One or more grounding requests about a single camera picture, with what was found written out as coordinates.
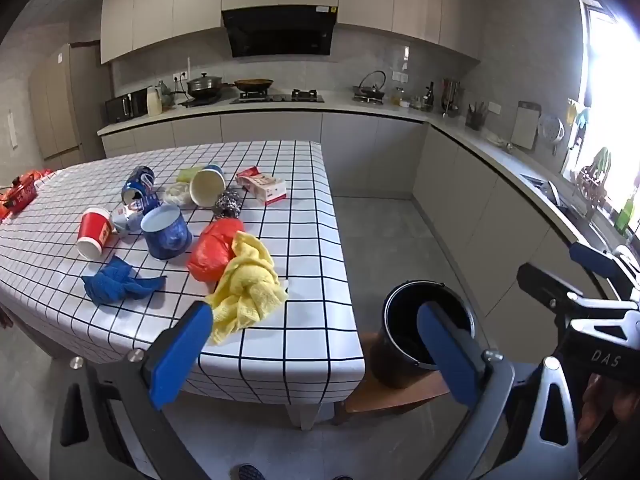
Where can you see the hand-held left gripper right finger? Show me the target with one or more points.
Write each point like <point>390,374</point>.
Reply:
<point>450,355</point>

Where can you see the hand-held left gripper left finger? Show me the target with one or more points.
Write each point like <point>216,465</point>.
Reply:
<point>175,360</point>

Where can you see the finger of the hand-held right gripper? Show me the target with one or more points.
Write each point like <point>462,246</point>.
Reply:
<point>545,285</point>
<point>595,257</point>

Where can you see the black bucket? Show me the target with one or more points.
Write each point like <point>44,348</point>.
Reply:
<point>395,360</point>

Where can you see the red plastic bag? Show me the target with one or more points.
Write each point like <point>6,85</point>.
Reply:
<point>210,255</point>

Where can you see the red paper cup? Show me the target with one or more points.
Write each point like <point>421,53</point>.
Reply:
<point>97,230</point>

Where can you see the silver black foil wrapper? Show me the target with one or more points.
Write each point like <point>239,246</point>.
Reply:
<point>229,204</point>

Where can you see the white plastic bag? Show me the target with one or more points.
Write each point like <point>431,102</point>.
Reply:
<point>176,194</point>

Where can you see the white paper cup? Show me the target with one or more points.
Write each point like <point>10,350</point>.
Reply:
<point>205,187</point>

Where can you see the yellow-green sponge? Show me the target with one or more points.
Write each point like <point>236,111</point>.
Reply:
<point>187,175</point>

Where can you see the red white carton box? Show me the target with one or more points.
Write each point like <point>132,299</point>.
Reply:
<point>265,187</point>

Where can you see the person's right hand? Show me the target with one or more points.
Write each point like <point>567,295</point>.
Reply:
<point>600,402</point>

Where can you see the green bottle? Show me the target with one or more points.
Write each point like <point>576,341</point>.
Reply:
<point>625,215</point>

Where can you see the steel sink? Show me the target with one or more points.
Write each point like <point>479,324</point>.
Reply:
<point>550,190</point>

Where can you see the wooden stool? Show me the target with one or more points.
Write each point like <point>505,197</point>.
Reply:
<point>370,400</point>

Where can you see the blue cloth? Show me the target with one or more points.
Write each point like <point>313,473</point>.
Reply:
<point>117,282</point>

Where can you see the yellow cloth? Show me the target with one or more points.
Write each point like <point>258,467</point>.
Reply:
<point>245,285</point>

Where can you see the person's dark shoe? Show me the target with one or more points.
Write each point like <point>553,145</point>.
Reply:
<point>250,472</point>

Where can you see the white colander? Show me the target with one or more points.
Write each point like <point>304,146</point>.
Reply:
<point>550,130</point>

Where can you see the white checked table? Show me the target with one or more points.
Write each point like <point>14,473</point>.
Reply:
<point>280,270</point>

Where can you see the hanging yellow blue cloths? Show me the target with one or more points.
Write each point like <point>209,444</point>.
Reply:
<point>579,115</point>

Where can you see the kitchen window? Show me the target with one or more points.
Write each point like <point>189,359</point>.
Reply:
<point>610,110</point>

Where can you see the white cutting board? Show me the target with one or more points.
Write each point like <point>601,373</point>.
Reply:
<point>525,125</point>

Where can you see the black utensil holder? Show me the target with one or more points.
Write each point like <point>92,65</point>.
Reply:
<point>475,120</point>

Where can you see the steel utensil rack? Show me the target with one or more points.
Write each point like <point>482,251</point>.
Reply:
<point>451,97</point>

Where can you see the grey kitchen counter cabinets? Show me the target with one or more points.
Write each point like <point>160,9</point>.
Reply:
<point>375,145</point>

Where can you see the dark glass bottle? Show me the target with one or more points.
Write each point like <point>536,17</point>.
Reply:
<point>429,97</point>

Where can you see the red basket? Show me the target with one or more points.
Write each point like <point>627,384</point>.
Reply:
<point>20,197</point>

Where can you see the yellow oil bottle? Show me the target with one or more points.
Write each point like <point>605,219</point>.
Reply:
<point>398,97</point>

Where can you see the black microwave oven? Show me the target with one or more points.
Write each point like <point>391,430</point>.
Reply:
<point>125,107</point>

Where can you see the white jug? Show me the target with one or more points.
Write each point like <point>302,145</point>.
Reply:
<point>154,102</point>

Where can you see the black induction cooker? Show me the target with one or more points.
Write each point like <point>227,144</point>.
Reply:
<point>200,102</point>

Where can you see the metal kettle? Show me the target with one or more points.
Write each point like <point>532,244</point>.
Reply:
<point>371,91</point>

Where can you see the grey-green jar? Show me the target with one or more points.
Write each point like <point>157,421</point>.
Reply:
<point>165,94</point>

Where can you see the lidded cooking pot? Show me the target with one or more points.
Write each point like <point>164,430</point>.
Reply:
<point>205,87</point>

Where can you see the black gas stove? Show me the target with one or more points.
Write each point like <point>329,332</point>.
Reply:
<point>280,99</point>

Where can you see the beige refrigerator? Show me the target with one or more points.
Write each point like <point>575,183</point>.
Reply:
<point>55,105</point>

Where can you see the dark wok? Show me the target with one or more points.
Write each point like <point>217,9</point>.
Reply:
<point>254,84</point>

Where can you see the black range hood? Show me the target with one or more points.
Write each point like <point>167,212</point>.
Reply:
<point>277,35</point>

